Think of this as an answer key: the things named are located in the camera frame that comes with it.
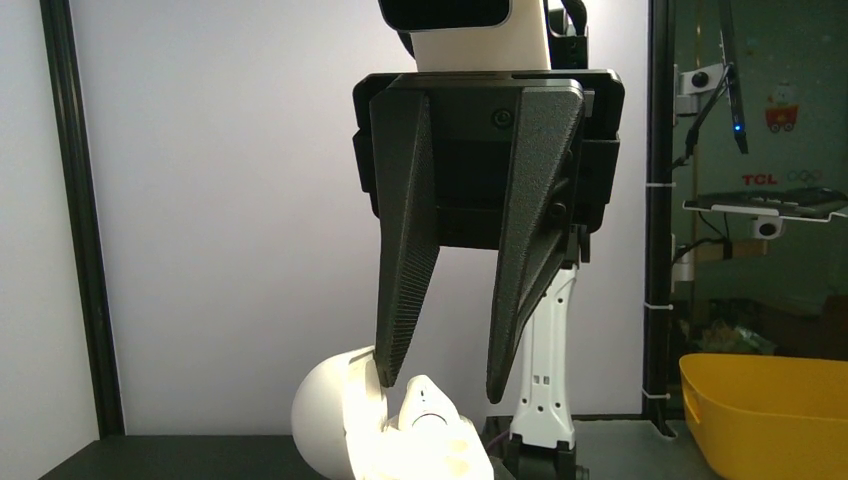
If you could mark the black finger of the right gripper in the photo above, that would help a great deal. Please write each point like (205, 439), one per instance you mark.
(548, 119)
(409, 243)

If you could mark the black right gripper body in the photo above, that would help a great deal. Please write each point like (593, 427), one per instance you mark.
(471, 174)

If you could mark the white earbud one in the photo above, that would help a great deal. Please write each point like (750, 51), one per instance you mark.
(425, 406)

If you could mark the white earbud charging case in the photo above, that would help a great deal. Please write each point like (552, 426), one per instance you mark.
(342, 428)

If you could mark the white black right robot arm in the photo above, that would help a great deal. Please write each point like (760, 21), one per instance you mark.
(542, 443)

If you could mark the black keyboard on shelf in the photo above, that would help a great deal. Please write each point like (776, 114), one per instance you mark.
(811, 204)

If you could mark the yellow plastic bin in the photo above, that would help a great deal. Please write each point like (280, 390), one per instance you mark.
(767, 417)

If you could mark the black rear right frame post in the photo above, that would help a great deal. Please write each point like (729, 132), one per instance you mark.
(658, 190)

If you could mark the black frame post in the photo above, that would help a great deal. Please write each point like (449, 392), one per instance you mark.
(658, 190)
(66, 85)

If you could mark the black rear left frame post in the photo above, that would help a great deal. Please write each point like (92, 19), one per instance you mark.
(66, 85)

